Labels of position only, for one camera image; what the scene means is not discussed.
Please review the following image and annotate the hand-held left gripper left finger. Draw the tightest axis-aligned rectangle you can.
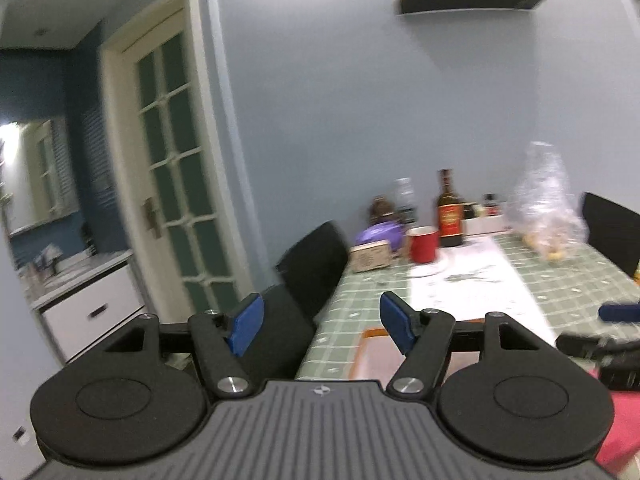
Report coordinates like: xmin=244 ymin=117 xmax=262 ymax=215
xmin=92 ymin=294 xmax=264 ymax=395

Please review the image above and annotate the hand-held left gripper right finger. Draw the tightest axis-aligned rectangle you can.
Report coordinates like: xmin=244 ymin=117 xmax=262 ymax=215
xmin=380 ymin=291 xmax=551 ymax=395

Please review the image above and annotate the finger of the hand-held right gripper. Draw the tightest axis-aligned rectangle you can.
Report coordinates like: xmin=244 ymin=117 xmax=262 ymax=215
xmin=556 ymin=334 xmax=640 ymax=359
xmin=598 ymin=302 xmax=640 ymax=322

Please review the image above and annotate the orange cardboard box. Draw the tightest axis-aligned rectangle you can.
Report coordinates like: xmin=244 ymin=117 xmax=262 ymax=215
xmin=355 ymin=326 xmax=485 ymax=382

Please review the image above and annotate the black chair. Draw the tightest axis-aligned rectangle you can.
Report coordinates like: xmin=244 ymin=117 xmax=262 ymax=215
xmin=581 ymin=191 xmax=640 ymax=279
xmin=276 ymin=220 xmax=351 ymax=322
xmin=165 ymin=285 xmax=317 ymax=382

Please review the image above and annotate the red flat box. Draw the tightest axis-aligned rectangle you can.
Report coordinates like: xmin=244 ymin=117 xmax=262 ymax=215
xmin=590 ymin=367 xmax=640 ymax=480

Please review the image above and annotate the green checkered tablecloth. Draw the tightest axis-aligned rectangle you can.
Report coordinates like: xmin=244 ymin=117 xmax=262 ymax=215
xmin=295 ymin=229 xmax=640 ymax=382

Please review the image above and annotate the small wooden radio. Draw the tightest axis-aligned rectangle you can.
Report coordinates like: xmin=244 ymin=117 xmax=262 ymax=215
xmin=348 ymin=241 xmax=393 ymax=274

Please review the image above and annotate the red mug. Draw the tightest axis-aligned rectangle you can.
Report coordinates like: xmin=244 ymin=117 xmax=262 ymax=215
xmin=406 ymin=226 xmax=441 ymax=264

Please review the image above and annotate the white deer print table runner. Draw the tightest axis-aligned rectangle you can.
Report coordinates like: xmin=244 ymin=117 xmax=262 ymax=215
xmin=407 ymin=236 xmax=560 ymax=343

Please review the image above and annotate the purple round container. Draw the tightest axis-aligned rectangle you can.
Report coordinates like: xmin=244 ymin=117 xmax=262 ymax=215
xmin=355 ymin=222 xmax=407 ymax=254

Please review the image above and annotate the dark brown jar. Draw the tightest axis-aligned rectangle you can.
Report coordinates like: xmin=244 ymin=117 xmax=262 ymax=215
xmin=370 ymin=196 xmax=399 ymax=224

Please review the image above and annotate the brown liquor bottle red label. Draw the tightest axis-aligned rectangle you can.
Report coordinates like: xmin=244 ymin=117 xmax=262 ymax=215
xmin=436 ymin=169 xmax=466 ymax=248

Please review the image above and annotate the clear plastic water bottle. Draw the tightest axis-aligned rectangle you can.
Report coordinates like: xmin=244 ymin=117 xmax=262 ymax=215
xmin=395 ymin=177 xmax=417 ymax=226

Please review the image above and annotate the clear plastic bag with snacks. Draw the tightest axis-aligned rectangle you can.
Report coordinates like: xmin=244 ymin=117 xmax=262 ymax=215
xmin=507 ymin=141 xmax=591 ymax=262

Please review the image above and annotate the white condiment tray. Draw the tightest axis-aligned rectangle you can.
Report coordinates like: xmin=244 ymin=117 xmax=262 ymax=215
xmin=462 ymin=205 xmax=512 ymax=235

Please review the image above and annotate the white kitchen cabinet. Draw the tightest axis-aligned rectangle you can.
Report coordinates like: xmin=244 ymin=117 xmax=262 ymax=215
xmin=29 ymin=251 xmax=149 ymax=367

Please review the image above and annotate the glass pane door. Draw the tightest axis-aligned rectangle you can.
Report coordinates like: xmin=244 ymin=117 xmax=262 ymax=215
xmin=99 ymin=0 xmax=257 ymax=322

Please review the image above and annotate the kitchen window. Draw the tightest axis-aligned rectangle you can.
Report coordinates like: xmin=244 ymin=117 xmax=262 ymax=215
xmin=0 ymin=119 xmax=82 ymax=235

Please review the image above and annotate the black wall shelf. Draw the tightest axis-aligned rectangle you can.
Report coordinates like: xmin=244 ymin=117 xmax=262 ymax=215
xmin=398 ymin=0 xmax=547 ymax=16

